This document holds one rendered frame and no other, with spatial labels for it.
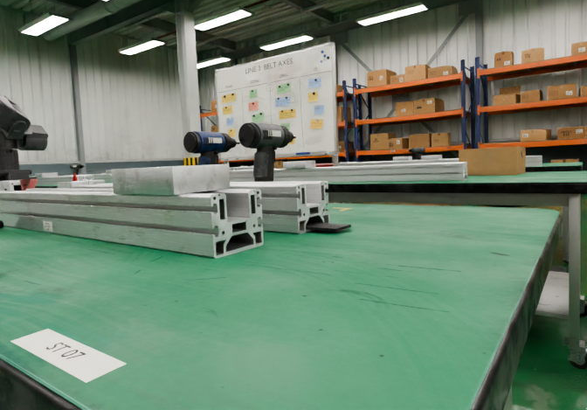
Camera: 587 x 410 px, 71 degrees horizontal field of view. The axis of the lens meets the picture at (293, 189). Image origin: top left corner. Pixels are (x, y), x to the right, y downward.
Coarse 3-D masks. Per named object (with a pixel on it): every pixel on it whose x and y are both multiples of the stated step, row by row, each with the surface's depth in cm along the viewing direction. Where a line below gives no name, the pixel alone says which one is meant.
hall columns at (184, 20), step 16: (176, 0) 887; (176, 16) 887; (192, 16) 889; (176, 32) 887; (192, 32) 889; (192, 48) 889; (192, 64) 889; (192, 80) 889; (192, 96) 889; (192, 112) 890; (192, 128) 890; (192, 160) 889
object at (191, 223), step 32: (0, 192) 98; (32, 192) 87; (64, 192) 79; (96, 192) 72; (224, 192) 62; (256, 192) 61; (32, 224) 88; (64, 224) 79; (96, 224) 72; (128, 224) 68; (160, 224) 61; (192, 224) 56; (224, 224) 56; (256, 224) 61
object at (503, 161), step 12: (468, 156) 230; (480, 156) 226; (492, 156) 222; (504, 156) 218; (516, 156) 215; (276, 168) 548; (468, 168) 231; (480, 168) 226; (492, 168) 223; (504, 168) 219; (516, 168) 215; (408, 204) 411; (420, 204) 403; (432, 204) 395; (444, 204) 402
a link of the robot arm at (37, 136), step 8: (16, 128) 103; (24, 128) 105; (32, 128) 111; (40, 128) 113; (8, 136) 103; (16, 136) 105; (24, 136) 110; (32, 136) 111; (40, 136) 113; (24, 144) 110; (32, 144) 111; (40, 144) 113
